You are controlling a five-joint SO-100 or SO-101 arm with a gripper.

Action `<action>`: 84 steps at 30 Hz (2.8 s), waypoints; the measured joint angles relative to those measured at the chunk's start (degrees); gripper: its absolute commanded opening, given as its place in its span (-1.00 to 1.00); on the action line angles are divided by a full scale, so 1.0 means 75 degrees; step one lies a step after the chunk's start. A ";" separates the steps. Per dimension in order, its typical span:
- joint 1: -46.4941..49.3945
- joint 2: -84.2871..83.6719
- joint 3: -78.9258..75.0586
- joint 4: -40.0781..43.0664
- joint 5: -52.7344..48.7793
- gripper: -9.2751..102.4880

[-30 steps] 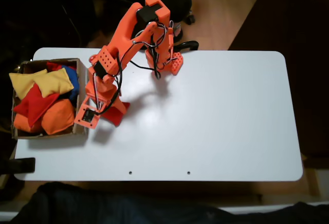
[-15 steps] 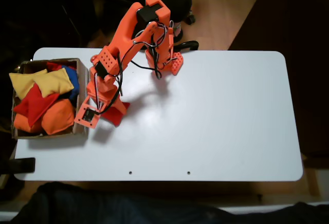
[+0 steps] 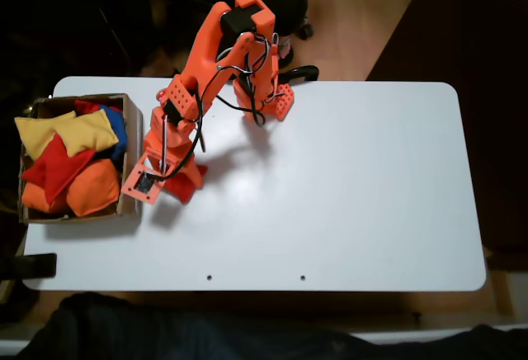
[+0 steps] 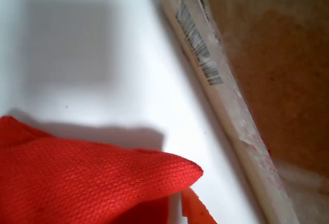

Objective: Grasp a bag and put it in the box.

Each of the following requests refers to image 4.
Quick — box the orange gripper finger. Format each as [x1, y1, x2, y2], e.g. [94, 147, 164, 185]
[181, 187, 218, 224]

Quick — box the red bean bag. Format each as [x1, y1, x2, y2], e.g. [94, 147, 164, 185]
[0, 115, 204, 224]

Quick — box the brown cardboard box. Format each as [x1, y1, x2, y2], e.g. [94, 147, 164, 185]
[148, 0, 329, 224]

